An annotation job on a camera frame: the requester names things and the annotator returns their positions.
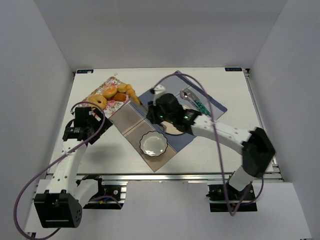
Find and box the long twisted bread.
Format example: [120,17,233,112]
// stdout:
[125,84,141,105]

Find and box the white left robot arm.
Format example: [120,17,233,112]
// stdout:
[34,106,112,228]

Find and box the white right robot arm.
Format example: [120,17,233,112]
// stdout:
[146,93,276,192]

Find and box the blue and cream plate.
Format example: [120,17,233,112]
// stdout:
[160,121,184,136]

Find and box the plain glazed donut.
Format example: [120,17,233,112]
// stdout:
[86,94,107,109]

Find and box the white scalloped bowl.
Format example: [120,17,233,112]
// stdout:
[139,131,168,157]

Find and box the patchwork blue grey placemat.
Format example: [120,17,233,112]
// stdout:
[109,75,228,172]

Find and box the floral serving tray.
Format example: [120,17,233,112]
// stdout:
[84,76,130,118]

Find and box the pink frosted donut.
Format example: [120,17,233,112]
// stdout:
[102,85,118,99]

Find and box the dark brown muffin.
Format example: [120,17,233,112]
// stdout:
[113,92,127,102]

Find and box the round bun on tray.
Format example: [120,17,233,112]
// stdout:
[117,83,127,93]

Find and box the blue label left corner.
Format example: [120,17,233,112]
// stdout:
[76,69,94,74]

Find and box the blue label corner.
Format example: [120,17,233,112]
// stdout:
[224,67,243,72]
[76,69,94,74]

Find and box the blue label right corner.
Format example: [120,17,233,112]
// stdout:
[224,67,243,72]

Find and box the metal spoon green handle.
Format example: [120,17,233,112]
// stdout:
[179,90,205,114]

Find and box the metal fork green handle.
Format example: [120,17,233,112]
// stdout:
[183,88,211,117]

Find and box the aluminium table front rail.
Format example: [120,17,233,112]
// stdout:
[46,171,283,183]

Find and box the aluminium table rail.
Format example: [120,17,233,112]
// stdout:
[46,171,283,183]
[243,68,281,174]

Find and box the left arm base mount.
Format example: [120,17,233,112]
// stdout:
[75,175,127,210]

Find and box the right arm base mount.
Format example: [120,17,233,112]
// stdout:
[206,184,258,213]

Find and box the aluminium table right rail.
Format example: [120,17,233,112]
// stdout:
[243,68,281,174]

